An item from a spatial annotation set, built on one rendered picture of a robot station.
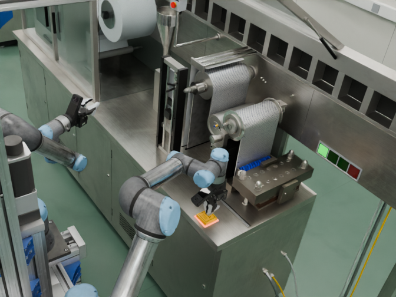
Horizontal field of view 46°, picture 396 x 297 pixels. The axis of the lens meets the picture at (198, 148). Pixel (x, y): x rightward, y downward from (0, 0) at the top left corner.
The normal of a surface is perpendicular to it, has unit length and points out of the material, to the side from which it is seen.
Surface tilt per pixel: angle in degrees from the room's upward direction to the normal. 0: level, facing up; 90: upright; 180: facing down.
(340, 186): 0
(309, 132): 90
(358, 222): 0
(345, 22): 90
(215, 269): 90
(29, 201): 90
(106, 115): 0
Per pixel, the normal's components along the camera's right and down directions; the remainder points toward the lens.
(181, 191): 0.10, -0.80
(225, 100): 0.59, 0.55
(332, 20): -0.80, 0.29
